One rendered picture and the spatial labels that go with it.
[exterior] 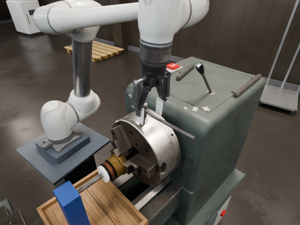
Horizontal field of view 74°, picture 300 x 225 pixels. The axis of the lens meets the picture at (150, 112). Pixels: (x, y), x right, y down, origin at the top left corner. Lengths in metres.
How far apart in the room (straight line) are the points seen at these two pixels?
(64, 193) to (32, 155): 0.78
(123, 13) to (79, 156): 0.93
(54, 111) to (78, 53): 0.37
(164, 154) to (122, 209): 0.32
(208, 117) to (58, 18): 0.66
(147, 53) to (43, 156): 1.08
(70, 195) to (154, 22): 0.58
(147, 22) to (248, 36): 3.69
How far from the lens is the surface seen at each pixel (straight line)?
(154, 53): 0.55
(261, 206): 2.20
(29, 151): 1.55
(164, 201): 0.98
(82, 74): 1.20
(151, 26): 0.52
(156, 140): 0.74
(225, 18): 4.22
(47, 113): 1.28
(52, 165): 1.38
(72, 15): 0.80
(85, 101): 1.31
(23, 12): 7.81
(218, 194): 1.45
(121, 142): 0.82
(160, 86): 0.65
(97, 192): 1.01
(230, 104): 0.90
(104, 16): 0.76
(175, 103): 0.85
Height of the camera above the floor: 1.71
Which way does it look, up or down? 35 degrees down
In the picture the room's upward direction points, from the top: straight up
